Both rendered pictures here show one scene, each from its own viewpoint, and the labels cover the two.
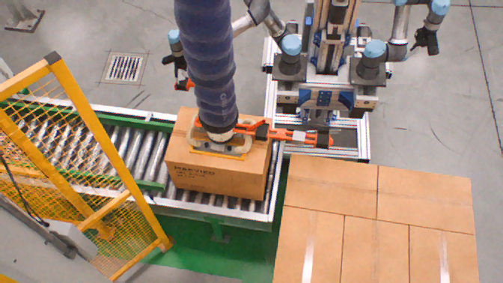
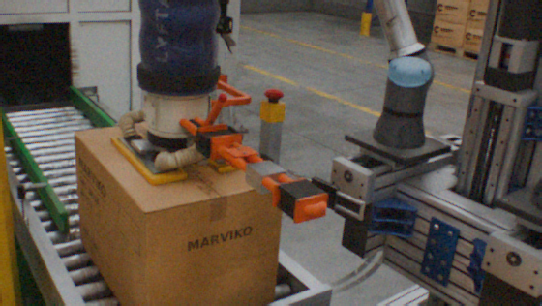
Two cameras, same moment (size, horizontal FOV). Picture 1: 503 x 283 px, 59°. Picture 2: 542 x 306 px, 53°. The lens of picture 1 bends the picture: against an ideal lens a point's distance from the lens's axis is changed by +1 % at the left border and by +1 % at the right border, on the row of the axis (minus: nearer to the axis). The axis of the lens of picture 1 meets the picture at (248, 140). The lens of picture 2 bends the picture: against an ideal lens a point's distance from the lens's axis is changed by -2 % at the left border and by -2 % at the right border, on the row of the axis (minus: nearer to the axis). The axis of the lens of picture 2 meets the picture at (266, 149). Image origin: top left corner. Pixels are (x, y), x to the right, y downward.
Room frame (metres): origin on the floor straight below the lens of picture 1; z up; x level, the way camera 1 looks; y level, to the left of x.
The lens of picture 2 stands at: (0.47, -1.03, 1.57)
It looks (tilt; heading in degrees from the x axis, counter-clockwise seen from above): 21 degrees down; 42
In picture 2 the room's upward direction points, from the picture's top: 4 degrees clockwise
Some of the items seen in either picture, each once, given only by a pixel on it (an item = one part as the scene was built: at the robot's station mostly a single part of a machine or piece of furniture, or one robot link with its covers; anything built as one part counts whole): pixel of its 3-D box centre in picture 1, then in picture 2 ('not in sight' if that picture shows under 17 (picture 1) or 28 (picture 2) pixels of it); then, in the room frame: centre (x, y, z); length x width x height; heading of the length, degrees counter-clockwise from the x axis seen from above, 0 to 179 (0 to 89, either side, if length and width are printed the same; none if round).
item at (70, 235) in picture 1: (60, 237); not in sight; (0.58, 0.74, 1.62); 0.20 x 0.05 x 0.30; 77
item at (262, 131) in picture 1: (262, 131); (219, 141); (1.34, -0.08, 1.08); 0.10 x 0.08 x 0.06; 166
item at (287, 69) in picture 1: (290, 61); (401, 123); (1.85, -0.29, 1.09); 0.15 x 0.15 x 0.10
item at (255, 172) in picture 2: (299, 138); (265, 176); (1.29, -0.29, 1.07); 0.07 x 0.07 x 0.04; 76
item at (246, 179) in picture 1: (221, 153); (169, 215); (1.39, 0.18, 0.75); 0.60 x 0.40 x 0.40; 77
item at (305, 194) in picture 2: (322, 141); (299, 199); (1.25, -0.42, 1.08); 0.08 x 0.07 x 0.05; 76
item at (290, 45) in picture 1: (290, 48); (407, 83); (1.86, -0.29, 1.20); 0.13 x 0.12 x 0.14; 23
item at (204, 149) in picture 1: (218, 147); (146, 151); (1.31, 0.19, 0.97); 0.34 x 0.10 x 0.05; 76
